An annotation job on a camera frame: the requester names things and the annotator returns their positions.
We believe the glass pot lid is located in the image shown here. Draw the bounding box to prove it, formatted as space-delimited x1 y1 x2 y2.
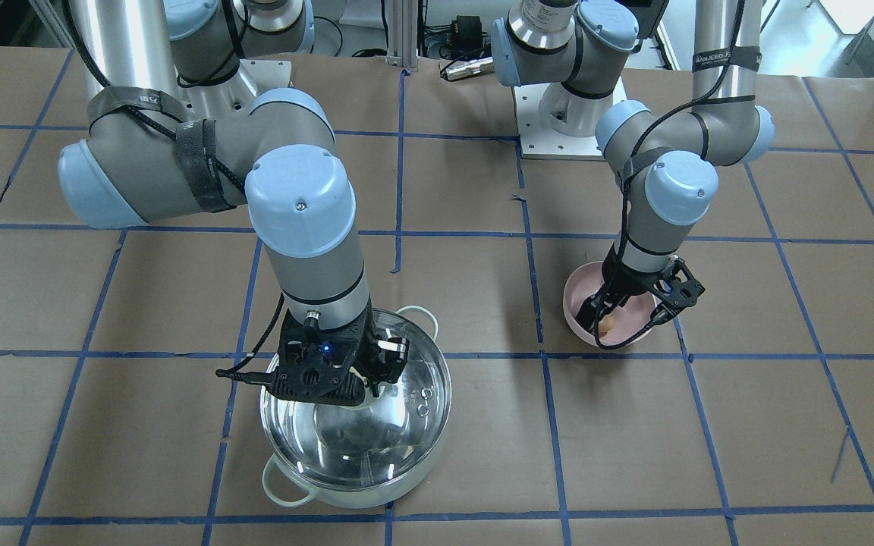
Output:
260 309 452 494

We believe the brown paper table mat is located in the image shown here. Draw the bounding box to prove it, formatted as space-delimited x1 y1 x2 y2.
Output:
0 48 874 545

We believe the pink bowl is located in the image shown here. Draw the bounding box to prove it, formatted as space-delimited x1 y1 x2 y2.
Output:
563 262 669 348

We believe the brown egg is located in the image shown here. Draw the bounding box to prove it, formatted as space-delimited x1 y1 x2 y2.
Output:
596 313 617 338

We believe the pale green cooking pot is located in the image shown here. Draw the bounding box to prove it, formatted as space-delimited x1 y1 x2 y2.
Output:
259 305 454 510

